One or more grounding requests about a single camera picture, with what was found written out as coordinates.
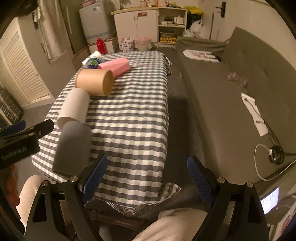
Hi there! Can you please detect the grey plastic cup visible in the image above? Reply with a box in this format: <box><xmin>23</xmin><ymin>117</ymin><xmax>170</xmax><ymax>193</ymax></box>
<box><xmin>52</xmin><ymin>121</ymin><xmax>92</xmax><ymax>177</ymax></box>

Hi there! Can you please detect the white paper cup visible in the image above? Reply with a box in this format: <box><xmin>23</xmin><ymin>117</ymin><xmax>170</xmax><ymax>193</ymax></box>
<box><xmin>56</xmin><ymin>88</ymin><xmax>90</xmax><ymax>129</ymax></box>

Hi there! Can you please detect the brown kraft paper cup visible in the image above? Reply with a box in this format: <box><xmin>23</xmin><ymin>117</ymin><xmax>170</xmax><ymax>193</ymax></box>
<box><xmin>75</xmin><ymin>68</ymin><xmax>114</xmax><ymax>96</ymax></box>

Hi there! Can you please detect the white blue printed cup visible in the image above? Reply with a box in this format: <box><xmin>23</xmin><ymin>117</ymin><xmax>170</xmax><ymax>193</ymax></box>
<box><xmin>82</xmin><ymin>51</ymin><xmax>104</xmax><ymax>69</ymax></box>

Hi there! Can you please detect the pink cup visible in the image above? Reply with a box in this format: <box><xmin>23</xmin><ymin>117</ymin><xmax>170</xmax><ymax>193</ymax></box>
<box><xmin>98</xmin><ymin>58</ymin><xmax>130</xmax><ymax>78</ymax></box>

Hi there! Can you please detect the lit laptop screen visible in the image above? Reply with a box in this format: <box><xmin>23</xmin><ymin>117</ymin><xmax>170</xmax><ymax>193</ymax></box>
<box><xmin>260</xmin><ymin>187</ymin><xmax>280</xmax><ymax>214</ymax></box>

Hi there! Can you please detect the white louvered door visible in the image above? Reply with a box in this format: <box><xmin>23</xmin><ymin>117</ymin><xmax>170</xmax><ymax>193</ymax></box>
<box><xmin>1</xmin><ymin>18</ymin><xmax>54</xmax><ymax>109</ymax></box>

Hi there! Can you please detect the grey white checkered tablecloth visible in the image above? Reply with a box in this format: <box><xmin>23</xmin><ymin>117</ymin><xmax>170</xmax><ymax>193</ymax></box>
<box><xmin>31</xmin><ymin>51</ymin><xmax>182</xmax><ymax>217</ymax></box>

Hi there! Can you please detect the cardboard box under fridge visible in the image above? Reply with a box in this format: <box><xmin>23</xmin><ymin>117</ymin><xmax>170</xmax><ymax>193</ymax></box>
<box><xmin>88</xmin><ymin>36</ymin><xmax>119</xmax><ymax>54</ymax></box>

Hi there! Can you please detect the white paper on sofa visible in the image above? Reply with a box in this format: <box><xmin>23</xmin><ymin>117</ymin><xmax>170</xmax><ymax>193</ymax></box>
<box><xmin>241</xmin><ymin>93</ymin><xmax>268</xmax><ymax>137</ymax></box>

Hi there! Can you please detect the white hanging towel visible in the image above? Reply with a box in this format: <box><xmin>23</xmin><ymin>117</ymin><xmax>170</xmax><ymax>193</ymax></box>
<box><xmin>34</xmin><ymin>1</ymin><xmax>71</xmax><ymax>61</ymax></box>

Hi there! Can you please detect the grey sofa bed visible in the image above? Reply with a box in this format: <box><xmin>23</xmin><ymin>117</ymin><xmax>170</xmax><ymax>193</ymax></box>
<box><xmin>176</xmin><ymin>28</ymin><xmax>295</xmax><ymax>184</ymax></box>

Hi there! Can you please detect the printed package on floor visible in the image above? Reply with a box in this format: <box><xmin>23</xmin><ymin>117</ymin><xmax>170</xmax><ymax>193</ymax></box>
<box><xmin>121</xmin><ymin>37</ymin><xmax>134</xmax><ymax>52</ymax></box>

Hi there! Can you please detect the white small fridge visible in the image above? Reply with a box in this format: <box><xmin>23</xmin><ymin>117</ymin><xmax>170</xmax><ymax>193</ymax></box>
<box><xmin>79</xmin><ymin>1</ymin><xmax>116</xmax><ymax>44</ymax></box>

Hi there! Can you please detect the pink white bucket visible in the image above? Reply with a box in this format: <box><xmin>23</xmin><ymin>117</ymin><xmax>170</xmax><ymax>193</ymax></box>
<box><xmin>135</xmin><ymin>38</ymin><xmax>152</xmax><ymax>51</ymax></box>

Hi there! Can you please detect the white kitchen cabinet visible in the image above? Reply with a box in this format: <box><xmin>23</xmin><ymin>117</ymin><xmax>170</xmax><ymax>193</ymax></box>
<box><xmin>111</xmin><ymin>7</ymin><xmax>159</xmax><ymax>48</ymax></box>

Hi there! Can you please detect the printed booklet on sofa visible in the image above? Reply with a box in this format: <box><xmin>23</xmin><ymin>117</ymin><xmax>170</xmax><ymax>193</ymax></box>
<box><xmin>183</xmin><ymin>49</ymin><xmax>220</xmax><ymax>63</ymax></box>

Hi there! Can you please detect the open white shelf unit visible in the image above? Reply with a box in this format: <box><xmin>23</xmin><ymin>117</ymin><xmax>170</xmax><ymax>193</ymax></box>
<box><xmin>157</xmin><ymin>7</ymin><xmax>188</xmax><ymax>48</ymax></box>

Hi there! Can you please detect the white plastic bag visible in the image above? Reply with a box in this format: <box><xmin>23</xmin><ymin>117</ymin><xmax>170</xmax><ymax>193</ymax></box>
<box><xmin>183</xmin><ymin>21</ymin><xmax>206</xmax><ymax>39</ymax></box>

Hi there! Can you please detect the yellow bag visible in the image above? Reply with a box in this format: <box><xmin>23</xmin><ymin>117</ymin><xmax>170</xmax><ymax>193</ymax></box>
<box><xmin>186</xmin><ymin>6</ymin><xmax>203</xmax><ymax>21</ymax></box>

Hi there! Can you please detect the white cable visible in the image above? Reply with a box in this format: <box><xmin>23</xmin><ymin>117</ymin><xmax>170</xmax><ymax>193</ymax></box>
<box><xmin>253</xmin><ymin>143</ymin><xmax>296</xmax><ymax>182</ymax></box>

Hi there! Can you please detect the coiled black cable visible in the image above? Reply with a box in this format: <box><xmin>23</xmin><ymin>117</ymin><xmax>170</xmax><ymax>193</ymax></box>
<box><xmin>261</xmin><ymin>117</ymin><xmax>296</xmax><ymax>165</ymax></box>

